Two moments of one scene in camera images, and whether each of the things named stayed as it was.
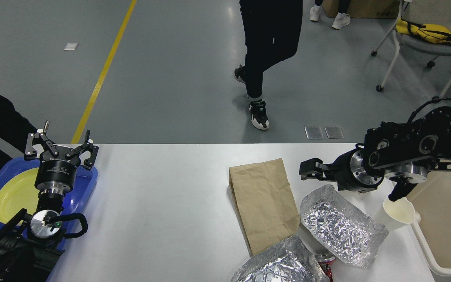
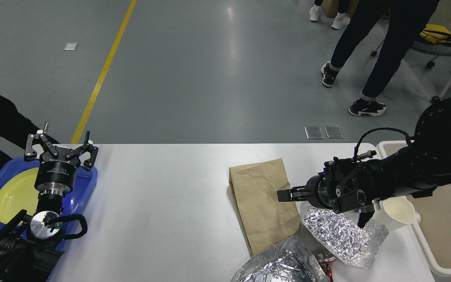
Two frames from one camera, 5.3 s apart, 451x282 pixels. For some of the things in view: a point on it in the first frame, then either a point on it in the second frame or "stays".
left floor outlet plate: x=314 y=132 stays
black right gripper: x=346 y=170 → x=319 y=192
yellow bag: x=435 y=33 stays
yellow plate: x=17 y=192 stays
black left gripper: x=56 y=174 stays
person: x=271 y=29 → x=408 y=18
